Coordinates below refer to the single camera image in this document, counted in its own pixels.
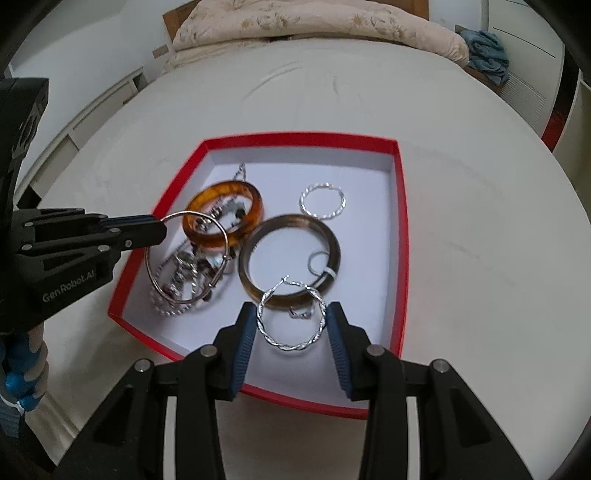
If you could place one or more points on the white low cabinet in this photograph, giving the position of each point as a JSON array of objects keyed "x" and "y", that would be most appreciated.
[{"x": 62, "y": 150}]

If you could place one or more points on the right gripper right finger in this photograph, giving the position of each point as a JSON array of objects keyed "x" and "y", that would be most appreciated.
[{"x": 370, "y": 372}]

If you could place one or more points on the beige pillow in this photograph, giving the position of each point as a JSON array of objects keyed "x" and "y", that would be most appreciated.
[{"x": 196, "y": 54}]

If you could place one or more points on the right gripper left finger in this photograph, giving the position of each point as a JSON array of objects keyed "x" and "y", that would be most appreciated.
[{"x": 213, "y": 372}]

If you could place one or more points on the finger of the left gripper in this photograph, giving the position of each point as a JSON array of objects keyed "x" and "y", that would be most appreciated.
[
  {"x": 138, "y": 237},
  {"x": 124, "y": 222}
]

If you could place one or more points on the blue white gloved left hand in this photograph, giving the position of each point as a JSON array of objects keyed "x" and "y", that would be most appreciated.
[{"x": 24, "y": 369}]

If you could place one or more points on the wall switch plate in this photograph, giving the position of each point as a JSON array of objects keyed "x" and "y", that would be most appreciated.
[{"x": 160, "y": 51}]

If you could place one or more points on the amber resin bangle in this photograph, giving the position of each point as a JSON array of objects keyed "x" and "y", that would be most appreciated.
[{"x": 236, "y": 234}]

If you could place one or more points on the red jewelry box tray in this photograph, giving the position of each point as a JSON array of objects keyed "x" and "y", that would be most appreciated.
[{"x": 372, "y": 283}]

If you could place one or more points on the dark olive bangle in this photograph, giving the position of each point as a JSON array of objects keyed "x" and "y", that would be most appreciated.
[{"x": 298, "y": 221}]

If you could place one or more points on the white wardrobe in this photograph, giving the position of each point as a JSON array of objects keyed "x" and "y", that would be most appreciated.
[{"x": 542, "y": 73}]

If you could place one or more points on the thin silver bangle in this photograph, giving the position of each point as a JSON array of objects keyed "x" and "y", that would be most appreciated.
[{"x": 217, "y": 276}]

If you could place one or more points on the white bed sheet mattress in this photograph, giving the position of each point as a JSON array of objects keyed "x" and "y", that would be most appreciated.
[{"x": 500, "y": 243}]

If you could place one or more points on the blue cloth pile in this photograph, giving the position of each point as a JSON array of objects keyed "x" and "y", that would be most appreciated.
[{"x": 487, "y": 55}]

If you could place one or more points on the twisted silver hoop earring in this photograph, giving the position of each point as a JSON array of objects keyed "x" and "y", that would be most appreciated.
[{"x": 322, "y": 311}]

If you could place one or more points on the beige floral duvet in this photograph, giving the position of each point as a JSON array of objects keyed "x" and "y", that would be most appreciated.
[{"x": 213, "y": 22}]

